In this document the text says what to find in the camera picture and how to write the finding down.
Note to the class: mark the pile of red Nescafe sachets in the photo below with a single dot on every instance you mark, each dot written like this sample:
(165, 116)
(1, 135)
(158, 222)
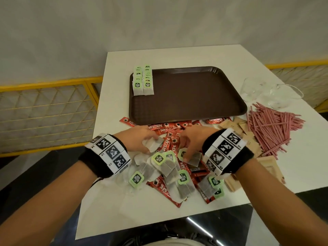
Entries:
(166, 189)

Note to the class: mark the neat rows of tea bags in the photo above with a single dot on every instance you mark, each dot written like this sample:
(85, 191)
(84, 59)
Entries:
(143, 81)

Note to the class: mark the green tag tea bag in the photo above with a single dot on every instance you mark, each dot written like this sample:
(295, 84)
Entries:
(194, 158)
(153, 144)

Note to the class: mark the person's right hand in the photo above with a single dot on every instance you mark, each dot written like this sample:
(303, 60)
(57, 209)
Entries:
(197, 140)

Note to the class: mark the right wristband with marker tiles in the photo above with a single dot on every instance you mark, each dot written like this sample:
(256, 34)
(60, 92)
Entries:
(225, 148)

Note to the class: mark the brown plastic tray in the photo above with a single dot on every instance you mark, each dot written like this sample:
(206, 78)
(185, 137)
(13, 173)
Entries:
(187, 97)

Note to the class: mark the left wristband with marker tiles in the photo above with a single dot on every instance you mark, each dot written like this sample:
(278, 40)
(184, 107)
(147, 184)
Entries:
(110, 153)

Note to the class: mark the person's right forearm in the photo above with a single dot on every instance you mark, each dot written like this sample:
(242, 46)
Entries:
(279, 202)

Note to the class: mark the pile of brown sugar packets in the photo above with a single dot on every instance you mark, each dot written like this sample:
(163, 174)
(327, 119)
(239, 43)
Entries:
(271, 165)

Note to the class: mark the pile of tea bags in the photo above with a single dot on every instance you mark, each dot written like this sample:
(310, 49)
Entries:
(164, 169)

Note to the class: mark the pile of pink stirrer sticks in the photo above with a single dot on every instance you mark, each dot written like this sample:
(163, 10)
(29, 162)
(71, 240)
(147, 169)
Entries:
(274, 125)

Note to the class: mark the wristband with marker tiles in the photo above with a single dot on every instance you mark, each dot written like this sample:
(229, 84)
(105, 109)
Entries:
(225, 148)
(110, 153)

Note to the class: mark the person's left hand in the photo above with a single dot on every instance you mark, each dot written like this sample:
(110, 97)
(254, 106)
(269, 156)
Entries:
(133, 138)

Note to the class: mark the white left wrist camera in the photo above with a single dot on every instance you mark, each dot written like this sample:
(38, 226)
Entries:
(123, 179)

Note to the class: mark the clear glass cups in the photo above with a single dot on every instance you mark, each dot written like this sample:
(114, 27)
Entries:
(276, 94)

